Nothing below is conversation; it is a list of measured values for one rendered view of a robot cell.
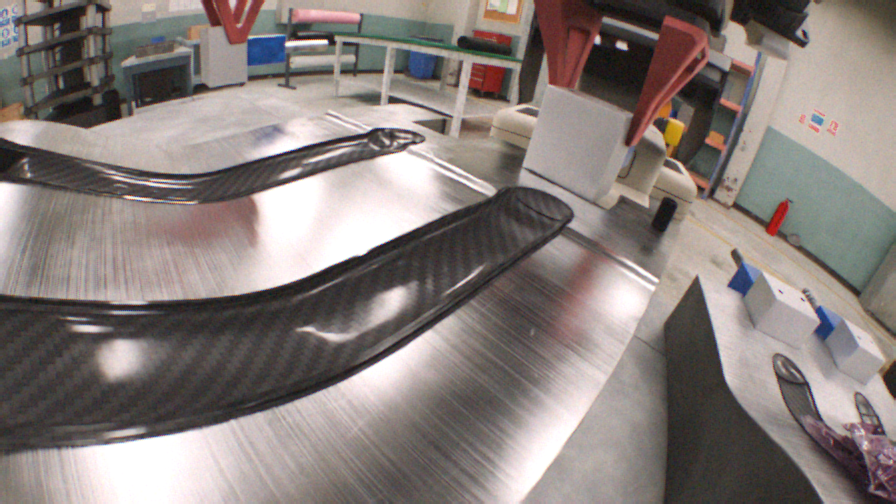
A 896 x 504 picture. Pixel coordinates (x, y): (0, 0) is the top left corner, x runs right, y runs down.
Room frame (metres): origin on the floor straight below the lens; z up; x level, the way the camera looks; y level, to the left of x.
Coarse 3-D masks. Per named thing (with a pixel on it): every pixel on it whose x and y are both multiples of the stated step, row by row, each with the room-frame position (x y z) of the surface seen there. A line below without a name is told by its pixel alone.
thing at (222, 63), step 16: (208, 32) 0.24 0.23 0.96; (224, 32) 0.25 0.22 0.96; (208, 48) 0.24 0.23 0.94; (224, 48) 0.25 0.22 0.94; (240, 48) 0.27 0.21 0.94; (256, 48) 0.28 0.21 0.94; (272, 48) 0.29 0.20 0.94; (288, 48) 0.32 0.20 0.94; (304, 48) 0.34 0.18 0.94; (320, 48) 0.35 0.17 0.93; (208, 64) 0.24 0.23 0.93; (224, 64) 0.25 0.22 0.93; (240, 64) 0.27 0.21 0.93; (256, 64) 0.28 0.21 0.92; (208, 80) 0.25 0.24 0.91; (224, 80) 0.25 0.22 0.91; (240, 80) 0.27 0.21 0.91
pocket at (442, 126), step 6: (420, 120) 0.27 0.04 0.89; (426, 120) 0.28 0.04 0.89; (432, 120) 0.28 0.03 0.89; (438, 120) 0.29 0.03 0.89; (444, 120) 0.29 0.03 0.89; (450, 120) 0.30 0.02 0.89; (426, 126) 0.28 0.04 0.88; (432, 126) 0.28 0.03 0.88; (438, 126) 0.29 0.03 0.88; (444, 126) 0.29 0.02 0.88; (438, 132) 0.29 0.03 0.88; (444, 132) 0.29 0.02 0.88; (456, 138) 0.29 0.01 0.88
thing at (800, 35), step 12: (768, 0) 0.46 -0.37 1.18; (780, 0) 0.44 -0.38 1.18; (792, 0) 0.42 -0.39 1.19; (804, 0) 0.41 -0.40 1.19; (756, 12) 0.47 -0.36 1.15; (768, 12) 0.46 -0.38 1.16; (780, 12) 0.44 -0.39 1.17; (792, 12) 0.43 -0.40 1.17; (804, 12) 0.43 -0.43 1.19; (768, 24) 0.47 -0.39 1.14; (780, 24) 0.45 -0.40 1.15; (792, 24) 0.44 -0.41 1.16; (804, 24) 0.46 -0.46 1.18; (792, 36) 0.45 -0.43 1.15; (804, 36) 0.46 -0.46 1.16
